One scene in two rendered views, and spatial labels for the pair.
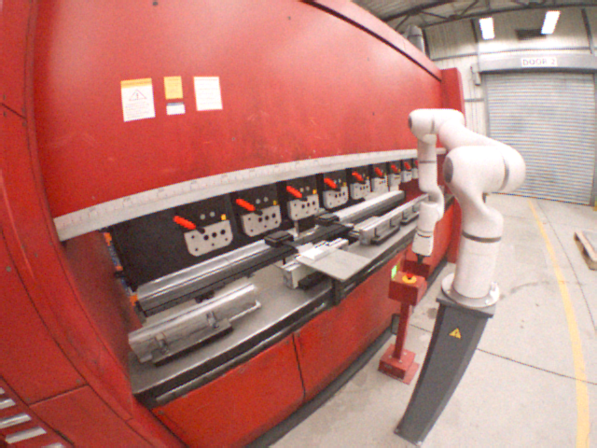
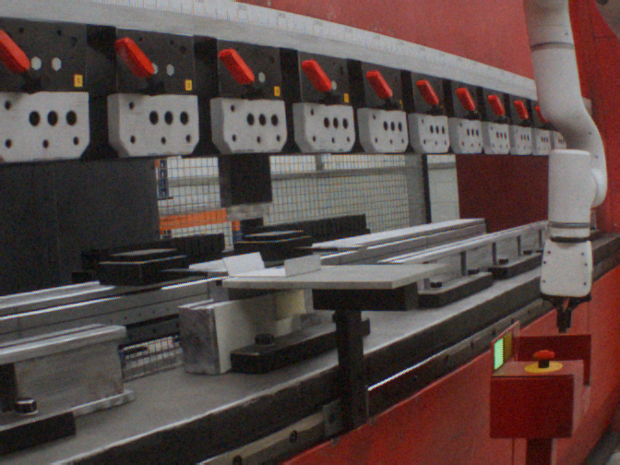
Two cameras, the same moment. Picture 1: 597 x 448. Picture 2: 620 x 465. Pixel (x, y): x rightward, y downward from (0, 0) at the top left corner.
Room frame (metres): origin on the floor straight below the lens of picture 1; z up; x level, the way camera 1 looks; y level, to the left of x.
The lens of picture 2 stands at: (-0.27, 0.28, 1.12)
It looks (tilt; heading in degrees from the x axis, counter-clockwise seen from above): 3 degrees down; 341
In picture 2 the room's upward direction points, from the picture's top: 4 degrees counter-clockwise
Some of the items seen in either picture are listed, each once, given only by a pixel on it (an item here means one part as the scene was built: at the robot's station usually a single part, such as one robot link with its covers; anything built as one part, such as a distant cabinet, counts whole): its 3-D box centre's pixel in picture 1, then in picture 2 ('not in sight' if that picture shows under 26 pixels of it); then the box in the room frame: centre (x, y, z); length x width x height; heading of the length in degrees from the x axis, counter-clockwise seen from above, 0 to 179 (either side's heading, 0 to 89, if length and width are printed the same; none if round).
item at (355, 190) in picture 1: (354, 181); (367, 109); (1.16, -0.33, 1.26); 0.15 x 0.09 x 0.17; 128
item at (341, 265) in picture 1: (332, 260); (339, 276); (0.81, -0.12, 1.00); 0.26 x 0.18 x 0.01; 38
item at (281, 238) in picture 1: (286, 241); (174, 267); (1.05, 0.07, 1.01); 0.26 x 0.12 x 0.05; 38
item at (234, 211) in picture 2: (305, 224); (245, 186); (0.93, -0.03, 1.13); 0.10 x 0.02 x 0.10; 128
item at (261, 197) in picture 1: (256, 208); (137, 95); (0.79, 0.15, 1.26); 0.15 x 0.09 x 0.17; 128
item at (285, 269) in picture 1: (318, 261); (278, 318); (0.96, -0.07, 0.92); 0.39 x 0.06 x 0.10; 128
